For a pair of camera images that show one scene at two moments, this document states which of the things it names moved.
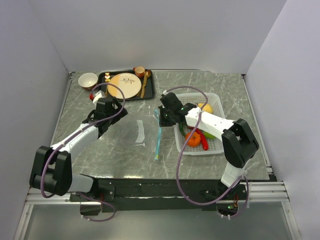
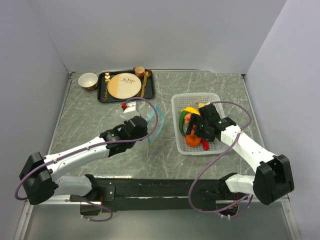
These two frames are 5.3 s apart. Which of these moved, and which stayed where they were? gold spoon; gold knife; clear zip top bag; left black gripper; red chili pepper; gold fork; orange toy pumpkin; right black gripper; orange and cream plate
Moved: clear zip top bag; left black gripper; right black gripper
Stayed: gold spoon; gold knife; gold fork; red chili pepper; orange toy pumpkin; orange and cream plate
